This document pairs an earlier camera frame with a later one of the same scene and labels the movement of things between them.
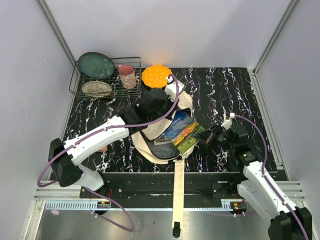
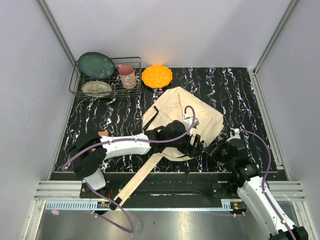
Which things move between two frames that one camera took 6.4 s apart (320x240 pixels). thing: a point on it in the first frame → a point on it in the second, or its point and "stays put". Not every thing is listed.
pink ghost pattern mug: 127,74 stays put
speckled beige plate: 96,89 stays put
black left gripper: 168,98 → 193,151
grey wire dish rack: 125,81 stays put
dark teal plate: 96,65 stays put
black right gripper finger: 204,136 → 212,148
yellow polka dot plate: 155,76 stays put
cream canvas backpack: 143,142 → 204,116
